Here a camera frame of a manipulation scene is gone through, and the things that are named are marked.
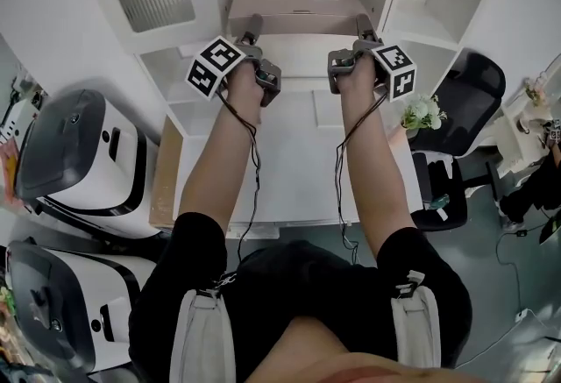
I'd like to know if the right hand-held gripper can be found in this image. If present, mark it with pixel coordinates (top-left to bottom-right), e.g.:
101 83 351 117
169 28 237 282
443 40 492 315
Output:
327 14 417 103

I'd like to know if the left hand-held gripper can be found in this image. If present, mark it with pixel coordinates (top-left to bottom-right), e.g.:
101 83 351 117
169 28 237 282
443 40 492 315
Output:
185 13 282 108

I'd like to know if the pinkish grey object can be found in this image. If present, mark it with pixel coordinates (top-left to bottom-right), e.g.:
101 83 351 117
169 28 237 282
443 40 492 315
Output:
224 0 374 39

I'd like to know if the white shelf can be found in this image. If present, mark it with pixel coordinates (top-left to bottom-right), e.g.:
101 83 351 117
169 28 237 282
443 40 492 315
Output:
133 0 512 138

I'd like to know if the person's left forearm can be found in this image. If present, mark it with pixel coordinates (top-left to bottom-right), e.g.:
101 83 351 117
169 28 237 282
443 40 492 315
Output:
178 61 260 234

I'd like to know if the person's right forearm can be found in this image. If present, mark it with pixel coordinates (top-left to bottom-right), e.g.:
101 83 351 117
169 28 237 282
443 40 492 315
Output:
338 60 418 260

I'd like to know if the white flower bouquet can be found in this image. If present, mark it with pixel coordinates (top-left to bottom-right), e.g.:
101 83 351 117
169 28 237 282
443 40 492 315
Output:
400 93 449 139

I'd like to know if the black office chair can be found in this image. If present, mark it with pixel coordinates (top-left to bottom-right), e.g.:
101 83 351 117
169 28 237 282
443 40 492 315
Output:
408 49 508 232

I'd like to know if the pink flower decoration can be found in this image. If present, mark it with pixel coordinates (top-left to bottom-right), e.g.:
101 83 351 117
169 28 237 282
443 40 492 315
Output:
522 73 550 107

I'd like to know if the white and black machine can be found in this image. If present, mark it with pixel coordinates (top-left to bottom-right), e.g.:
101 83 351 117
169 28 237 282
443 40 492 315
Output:
14 88 162 241
5 238 160 376

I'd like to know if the white power strip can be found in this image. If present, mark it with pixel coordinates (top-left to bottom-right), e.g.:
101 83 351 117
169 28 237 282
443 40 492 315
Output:
0 99 32 142

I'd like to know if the person's black shirt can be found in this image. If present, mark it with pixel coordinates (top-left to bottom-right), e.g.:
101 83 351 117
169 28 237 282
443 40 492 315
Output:
128 211 474 383

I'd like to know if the orange packet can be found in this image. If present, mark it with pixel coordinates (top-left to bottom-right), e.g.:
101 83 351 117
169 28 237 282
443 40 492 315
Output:
0 138 22 203

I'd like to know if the left hand-held gripper cable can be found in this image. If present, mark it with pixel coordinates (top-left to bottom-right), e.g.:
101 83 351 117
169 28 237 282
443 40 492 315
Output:
216 86 265 273

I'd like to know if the hand-held gripper cable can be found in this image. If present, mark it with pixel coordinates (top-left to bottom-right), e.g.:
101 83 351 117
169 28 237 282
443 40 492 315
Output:
334 90 387 265
216 86 265 273

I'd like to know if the right hand-held gripper cable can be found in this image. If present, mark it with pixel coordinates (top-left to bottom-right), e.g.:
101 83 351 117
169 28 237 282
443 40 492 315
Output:
334 90 387 265

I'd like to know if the black floor cable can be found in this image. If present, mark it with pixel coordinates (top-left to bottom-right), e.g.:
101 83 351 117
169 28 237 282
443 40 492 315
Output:
455 228 561 367

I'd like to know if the grey right shoulder strap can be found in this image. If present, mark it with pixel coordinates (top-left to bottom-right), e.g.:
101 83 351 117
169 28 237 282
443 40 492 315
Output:
389 268 443 370

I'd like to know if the grey shoulder strap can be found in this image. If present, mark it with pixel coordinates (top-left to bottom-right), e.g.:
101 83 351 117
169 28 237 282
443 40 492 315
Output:
169 283 238 383
389 268 443 370

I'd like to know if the grey left shoulder strap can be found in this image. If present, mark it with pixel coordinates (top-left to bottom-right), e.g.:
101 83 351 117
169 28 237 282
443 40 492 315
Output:
169 283 238 383

